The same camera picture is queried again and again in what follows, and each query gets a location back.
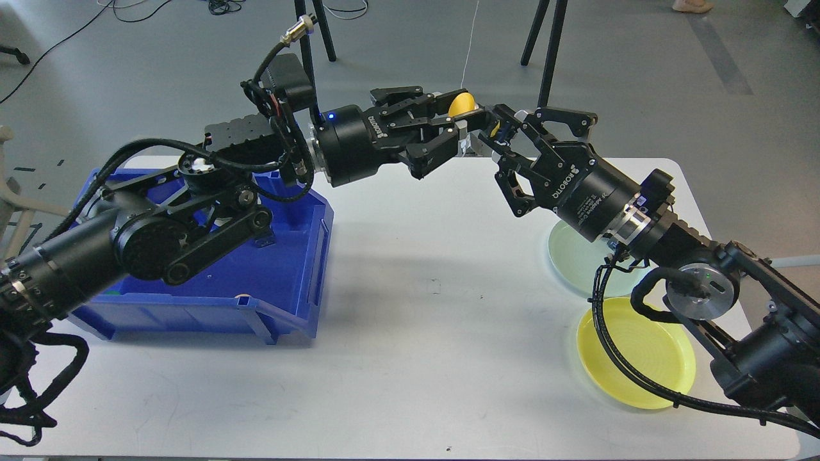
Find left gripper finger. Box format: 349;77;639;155
404;120;490;180
370;86;468;132

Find white cable with plug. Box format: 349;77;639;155
461;0;481;90

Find person's foot in sandal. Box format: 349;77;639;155
671;0;715;14

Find left black tripod legs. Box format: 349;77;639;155
293;0;338;116

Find yellow plate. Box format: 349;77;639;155
577;297;696;410

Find light green plate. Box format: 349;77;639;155
547;222;650;298

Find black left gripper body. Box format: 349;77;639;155
314;97;422;187

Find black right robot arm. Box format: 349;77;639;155
479;104;819;437

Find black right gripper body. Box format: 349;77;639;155
531;142;664;247

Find right black tripod legs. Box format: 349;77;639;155
520;1;569;107

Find blue plastic bin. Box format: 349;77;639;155
68;191;333;344

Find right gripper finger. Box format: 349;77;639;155
490;138;558;218
492;103;598;161

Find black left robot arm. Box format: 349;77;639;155
2;14;495;447

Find black tripod legs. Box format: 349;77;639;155
520;1;569;107
293;0;338;116

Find green button back right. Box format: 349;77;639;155
254;234;277;248

